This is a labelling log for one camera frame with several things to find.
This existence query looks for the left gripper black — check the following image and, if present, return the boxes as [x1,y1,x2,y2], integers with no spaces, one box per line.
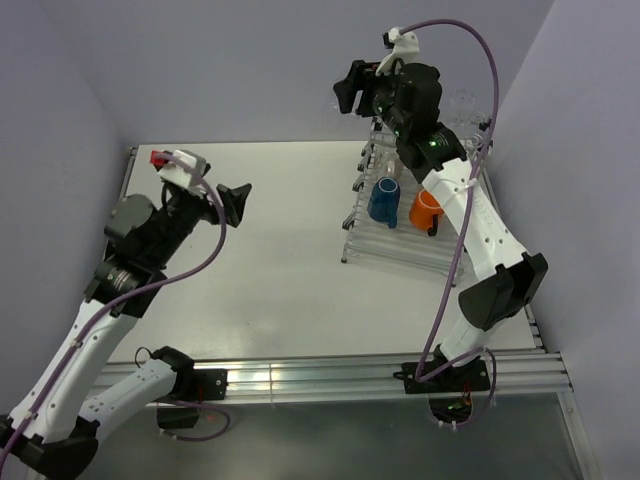
[148,182,250,267]

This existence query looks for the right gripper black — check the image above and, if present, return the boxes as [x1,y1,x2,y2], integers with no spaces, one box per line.
[333,57,408,137]

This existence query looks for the clear glass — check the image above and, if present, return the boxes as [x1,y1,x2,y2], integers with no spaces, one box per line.
[446,89,477,135]
[330,95,340,111]

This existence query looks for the dark blue cup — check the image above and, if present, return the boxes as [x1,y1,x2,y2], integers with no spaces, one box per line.
[367,177,401,229]

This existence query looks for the orange plastic mug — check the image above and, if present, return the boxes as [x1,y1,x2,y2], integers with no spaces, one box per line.
[409,190,444,237]

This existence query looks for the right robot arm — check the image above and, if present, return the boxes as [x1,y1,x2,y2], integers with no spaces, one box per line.
[333,60,548,390]

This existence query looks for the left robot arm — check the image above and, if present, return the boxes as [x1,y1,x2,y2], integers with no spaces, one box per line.
[1,182,252,479]

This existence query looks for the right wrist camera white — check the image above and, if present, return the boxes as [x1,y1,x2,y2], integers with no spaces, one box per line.
[376,27,420,76]

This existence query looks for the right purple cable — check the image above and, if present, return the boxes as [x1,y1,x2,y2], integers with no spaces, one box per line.
[414,18,501,427]

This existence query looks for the purple cable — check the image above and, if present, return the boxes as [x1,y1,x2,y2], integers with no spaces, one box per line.
[414,18,501,427]
[0,152,234,461]

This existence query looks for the metal wire dish rack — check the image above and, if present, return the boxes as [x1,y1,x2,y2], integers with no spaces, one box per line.
[341,118,458,276]

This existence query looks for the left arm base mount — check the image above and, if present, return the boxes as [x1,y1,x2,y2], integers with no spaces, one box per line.
[134,361,232,443]

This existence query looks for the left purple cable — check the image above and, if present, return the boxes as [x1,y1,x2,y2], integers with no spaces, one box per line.
[0,152,234,461]

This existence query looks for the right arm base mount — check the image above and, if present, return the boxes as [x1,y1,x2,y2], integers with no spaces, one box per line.
[393,348,494,425]

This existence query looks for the aluminium mounting rail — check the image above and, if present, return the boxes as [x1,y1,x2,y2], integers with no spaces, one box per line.
[47,349,576,411]

